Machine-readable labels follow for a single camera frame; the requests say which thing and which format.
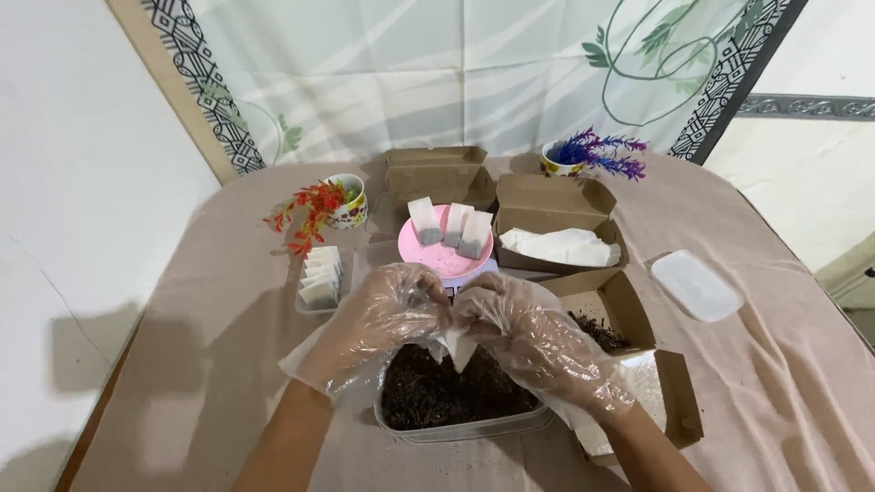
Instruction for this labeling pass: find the pile of empty white bags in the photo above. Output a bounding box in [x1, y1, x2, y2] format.
[498, 227, 622, 268]

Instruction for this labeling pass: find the white plastic lid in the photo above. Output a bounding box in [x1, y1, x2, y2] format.
[650, 249, 745, 323]

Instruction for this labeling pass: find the purple artificial plant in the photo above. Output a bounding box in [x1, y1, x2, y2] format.
[554, 126, 649, 183]

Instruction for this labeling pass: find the open cardboard box with bags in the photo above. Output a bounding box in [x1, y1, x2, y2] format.
[493, 173, 630, 276]

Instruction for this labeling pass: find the person's right hand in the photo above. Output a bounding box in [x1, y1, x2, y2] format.
[453, 272, 635, 419]

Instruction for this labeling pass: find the orange artificial plant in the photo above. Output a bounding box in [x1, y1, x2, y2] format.
[263, 178, 351, 258]

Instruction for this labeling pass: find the floral cup with orange plant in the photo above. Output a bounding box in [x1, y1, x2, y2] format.
[323, 173, 369, 231]

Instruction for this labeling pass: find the person's left hand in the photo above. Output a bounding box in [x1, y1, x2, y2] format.
[301, 263, 453, 399]

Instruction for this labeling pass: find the closed brown cardboard box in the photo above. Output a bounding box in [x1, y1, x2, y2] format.
[384, 145, 498, 214]

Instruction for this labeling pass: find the clear plastic tea container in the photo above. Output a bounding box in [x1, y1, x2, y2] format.
[373, 342, 556, 444]

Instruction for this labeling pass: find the pink round plate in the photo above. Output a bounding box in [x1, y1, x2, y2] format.
[398, 204, 495, 280]

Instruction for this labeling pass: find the white digital scale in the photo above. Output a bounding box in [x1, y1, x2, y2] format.
[437, 260, 501, 306]

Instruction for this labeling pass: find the small loose tea heap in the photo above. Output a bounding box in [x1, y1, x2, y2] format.
[567, 311, 631, 354]

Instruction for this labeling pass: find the open cardboard box with tea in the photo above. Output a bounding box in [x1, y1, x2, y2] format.
[539, 267, 705, 467]

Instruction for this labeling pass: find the beige tablecloth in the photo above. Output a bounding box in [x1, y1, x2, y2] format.
[68, 149, 875, 492]

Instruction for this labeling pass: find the patterned white backdrop cloth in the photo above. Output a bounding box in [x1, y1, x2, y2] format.
[104, 0, 812, 185]

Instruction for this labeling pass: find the heap of loose dark tea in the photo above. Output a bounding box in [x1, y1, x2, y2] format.
[380, 343, 542, 431]

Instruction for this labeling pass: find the white paper tea bag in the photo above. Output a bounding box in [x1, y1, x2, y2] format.
[437, 328, 479, 374]

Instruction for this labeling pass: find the row of filled tea bags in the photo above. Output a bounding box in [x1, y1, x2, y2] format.
[299, 245, 343, 310]

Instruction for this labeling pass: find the clear plastic tray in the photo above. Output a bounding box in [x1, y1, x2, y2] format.
[294, 247, 354, 316]

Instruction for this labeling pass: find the floral cup with purple plant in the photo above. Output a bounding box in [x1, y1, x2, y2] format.
[539, 140, 586, 179]

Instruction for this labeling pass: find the white filled tea bag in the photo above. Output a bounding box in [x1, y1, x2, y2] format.
[442, 203, 475, 249]
[407, 197, 444, 246]
[457, 210, 494, 260]

